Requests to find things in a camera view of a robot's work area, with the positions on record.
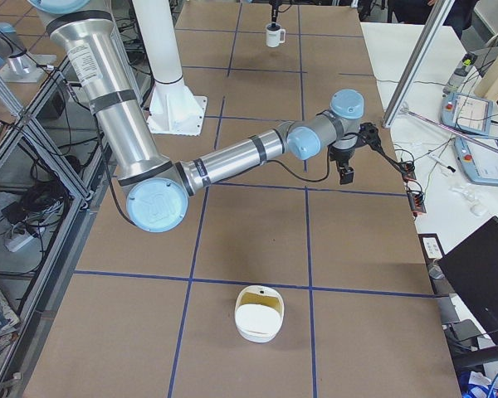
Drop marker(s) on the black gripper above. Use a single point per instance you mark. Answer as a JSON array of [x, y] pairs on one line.
[[275, 12], [342, 157]]

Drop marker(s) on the white ceramic mug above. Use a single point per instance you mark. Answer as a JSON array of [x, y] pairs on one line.
[[275, 35]]

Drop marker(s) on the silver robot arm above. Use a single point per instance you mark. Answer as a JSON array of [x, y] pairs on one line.
[[157, 189]]

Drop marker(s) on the upper orange circuit board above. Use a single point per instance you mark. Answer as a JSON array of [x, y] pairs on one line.
[[407, 169]]

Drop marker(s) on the orange circuit board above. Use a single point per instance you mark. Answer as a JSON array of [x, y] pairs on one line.
[[407, 169], [416, 199]]

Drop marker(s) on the lower orange circuit board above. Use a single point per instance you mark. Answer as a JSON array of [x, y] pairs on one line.
[[416, 199]]

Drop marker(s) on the white label card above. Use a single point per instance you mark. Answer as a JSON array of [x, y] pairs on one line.
[[431, 246]]

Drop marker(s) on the lower teach pendant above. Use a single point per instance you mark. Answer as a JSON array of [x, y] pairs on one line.
[[479, 162]]

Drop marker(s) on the teach pendant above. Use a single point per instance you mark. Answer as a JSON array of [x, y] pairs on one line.
[[467, 113], [479, 162]]

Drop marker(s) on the upper teach pendant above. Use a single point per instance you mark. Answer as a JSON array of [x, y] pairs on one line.
[[467, 113]]

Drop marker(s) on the white plastic bowl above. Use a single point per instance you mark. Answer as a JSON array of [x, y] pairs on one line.
[[259, 313]]

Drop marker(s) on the black laptop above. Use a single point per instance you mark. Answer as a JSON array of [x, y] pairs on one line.
[[471, 268]]

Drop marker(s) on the aluminium frame post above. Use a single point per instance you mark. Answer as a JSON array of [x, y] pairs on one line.
[[434, 22]]

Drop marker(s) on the white pedestal column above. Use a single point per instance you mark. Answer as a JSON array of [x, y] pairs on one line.
[[173, 108]]

